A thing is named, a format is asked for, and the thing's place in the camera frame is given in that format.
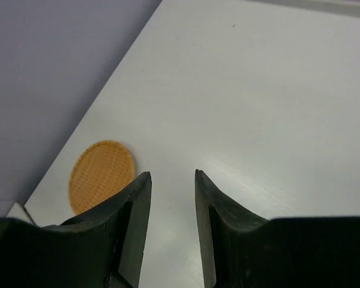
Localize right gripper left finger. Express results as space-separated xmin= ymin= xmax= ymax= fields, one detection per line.
xmin=42 ymin=172 xmax=152 ymax=287

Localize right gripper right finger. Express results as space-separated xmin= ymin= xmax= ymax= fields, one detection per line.
xmin=194 ymin=169 xmax=268 ymax=287

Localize orange woven coaster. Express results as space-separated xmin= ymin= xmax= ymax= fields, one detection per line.
xmin=68 ymin=140 xmax=136 ymax=215

